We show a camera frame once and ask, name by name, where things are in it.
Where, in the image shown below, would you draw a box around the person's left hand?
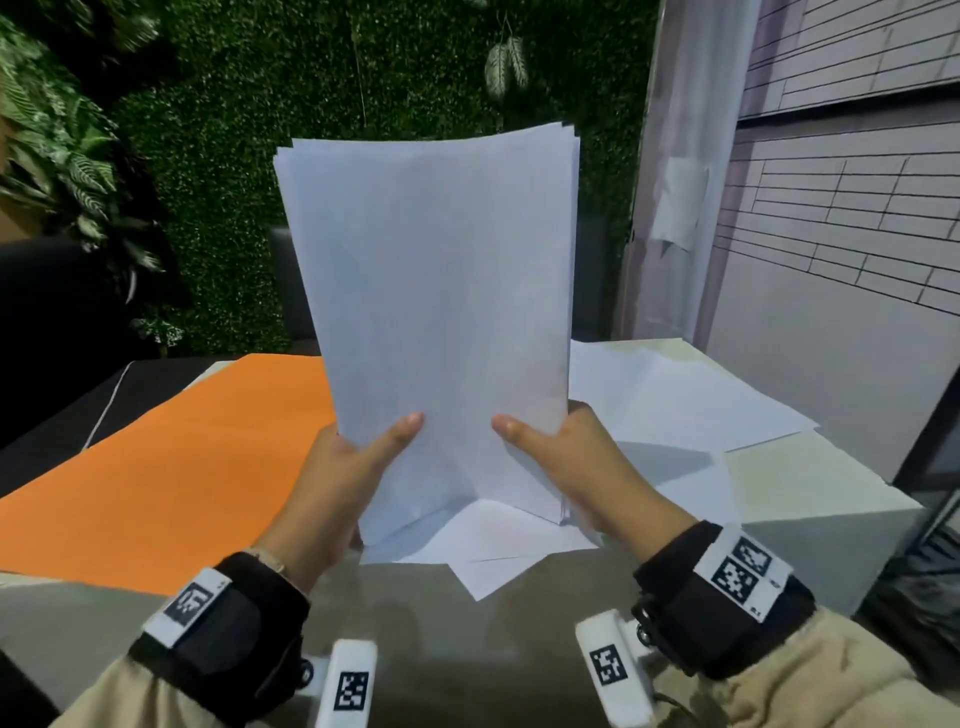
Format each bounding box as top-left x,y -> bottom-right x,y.
251,410 -> 425,594

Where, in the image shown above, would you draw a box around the person's right hand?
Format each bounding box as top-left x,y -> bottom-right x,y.
491,401 -> 699,564

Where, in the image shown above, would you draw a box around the white sheets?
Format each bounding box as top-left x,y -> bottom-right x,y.
359,337 -> 820,603

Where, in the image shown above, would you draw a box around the orange folder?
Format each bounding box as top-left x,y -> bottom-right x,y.
0,353 -> 337,598

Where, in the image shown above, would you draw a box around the gathered white paper bundle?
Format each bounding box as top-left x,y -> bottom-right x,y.
273,122 -> 583,545

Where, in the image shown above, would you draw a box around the person's right forearm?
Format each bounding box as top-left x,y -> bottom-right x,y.
644,605 -> 960,728

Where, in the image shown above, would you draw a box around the person's left forearm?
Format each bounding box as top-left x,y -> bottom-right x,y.
52,547 -> 313,728

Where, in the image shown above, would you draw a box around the black leather bench backrest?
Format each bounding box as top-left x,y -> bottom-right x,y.
269,217 -> 610,345

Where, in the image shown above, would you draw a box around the white paper note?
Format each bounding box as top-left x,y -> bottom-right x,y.
658,157 -> 711,253

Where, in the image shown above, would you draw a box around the black leather sofa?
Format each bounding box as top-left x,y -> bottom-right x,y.
0,239 -> 226,496

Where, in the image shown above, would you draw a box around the artificial green hedge panel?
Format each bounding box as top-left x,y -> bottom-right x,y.
112,0 -> 665,358

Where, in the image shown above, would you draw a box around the white sheer curtain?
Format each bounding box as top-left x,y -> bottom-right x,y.
614,0 -> 763,346

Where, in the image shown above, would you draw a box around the hanging striped fern leaves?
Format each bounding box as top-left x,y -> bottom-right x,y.
483,33 -> 531,100

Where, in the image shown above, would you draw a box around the artificial fern plant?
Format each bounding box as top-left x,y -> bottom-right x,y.
0,0 -> 185,355

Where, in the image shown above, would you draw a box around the black left wrist strap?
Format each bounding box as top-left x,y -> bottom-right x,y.
127,552 -> 313,725

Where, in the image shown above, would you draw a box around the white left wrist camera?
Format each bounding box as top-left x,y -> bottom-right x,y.
313,638 -> 379,728

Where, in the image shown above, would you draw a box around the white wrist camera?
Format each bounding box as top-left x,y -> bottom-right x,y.
313,638 -> 379,728
575,609 -> 658,728

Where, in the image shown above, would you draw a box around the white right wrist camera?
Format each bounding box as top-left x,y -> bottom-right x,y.
575,609 -> 658,728

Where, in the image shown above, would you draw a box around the thin white cable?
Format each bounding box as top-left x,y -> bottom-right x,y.
82,362 -> 136,450

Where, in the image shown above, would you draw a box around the black metal shelf frame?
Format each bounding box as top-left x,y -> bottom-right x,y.
854,419 -> 960,676

